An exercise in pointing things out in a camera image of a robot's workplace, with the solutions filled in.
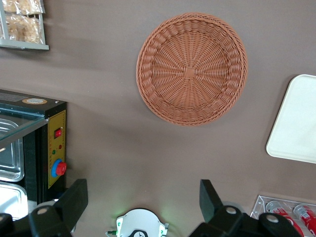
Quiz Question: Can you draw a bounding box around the black sealing machine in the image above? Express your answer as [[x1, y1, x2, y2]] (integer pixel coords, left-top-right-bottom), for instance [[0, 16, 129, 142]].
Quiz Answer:
[[0, 89, 68, 220]]

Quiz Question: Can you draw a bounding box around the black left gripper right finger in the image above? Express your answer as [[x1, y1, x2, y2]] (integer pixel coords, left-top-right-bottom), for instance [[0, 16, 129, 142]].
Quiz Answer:
[[190, 179, 245, 237]]

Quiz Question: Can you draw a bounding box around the brown wicker basket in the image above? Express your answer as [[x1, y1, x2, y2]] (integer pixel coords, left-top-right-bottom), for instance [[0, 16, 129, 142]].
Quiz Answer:
[[136, 12, 248, 127]]

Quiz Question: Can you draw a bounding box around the cream plastic tray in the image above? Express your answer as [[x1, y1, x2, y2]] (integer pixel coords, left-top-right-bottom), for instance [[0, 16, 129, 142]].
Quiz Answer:
[[266, 74, 316, 164]]

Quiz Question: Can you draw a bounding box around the red knob with blue ring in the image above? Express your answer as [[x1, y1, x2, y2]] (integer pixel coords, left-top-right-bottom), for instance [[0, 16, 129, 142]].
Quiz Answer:
[[51, 158, 68, 178]]

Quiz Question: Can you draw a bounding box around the steel food pan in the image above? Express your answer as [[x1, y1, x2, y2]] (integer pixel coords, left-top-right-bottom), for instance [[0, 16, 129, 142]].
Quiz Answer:
[[0, 118, 25, 183], [0, 182, 28, 220]]

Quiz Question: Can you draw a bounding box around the clear acrylic can box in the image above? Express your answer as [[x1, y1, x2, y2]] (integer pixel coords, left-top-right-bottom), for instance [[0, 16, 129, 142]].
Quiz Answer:
[[250, 195, 316, 237]]

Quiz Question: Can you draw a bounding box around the red cola can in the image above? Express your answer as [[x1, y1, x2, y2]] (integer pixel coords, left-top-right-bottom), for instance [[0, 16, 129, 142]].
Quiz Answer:
[[266, 200, 304, 237], [293, 203, 316, 233]]

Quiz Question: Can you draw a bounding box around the bagged bread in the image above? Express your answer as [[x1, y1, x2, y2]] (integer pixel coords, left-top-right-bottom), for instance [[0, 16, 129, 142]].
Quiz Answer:
[[2, 0, 45, 16], [5, 13, 43, 44]]

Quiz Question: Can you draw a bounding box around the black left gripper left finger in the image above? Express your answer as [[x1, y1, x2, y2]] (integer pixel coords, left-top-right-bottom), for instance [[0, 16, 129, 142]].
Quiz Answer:
[[28, 179, 89, 237]]

